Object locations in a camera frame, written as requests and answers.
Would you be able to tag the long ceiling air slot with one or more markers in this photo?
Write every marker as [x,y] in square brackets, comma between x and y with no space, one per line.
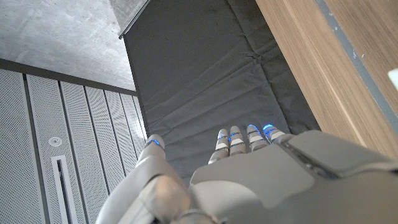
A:
[62,193]

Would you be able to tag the black backdrop curtain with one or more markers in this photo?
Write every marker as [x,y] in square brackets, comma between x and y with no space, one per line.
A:
[202,68]

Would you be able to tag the white napkin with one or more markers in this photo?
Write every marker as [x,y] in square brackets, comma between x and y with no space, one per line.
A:
[394,79]

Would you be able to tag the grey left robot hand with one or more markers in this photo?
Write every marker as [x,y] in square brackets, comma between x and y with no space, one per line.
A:
[280,193]

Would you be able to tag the round ceiling sensor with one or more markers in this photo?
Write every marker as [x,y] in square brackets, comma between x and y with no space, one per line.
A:
[55,141]

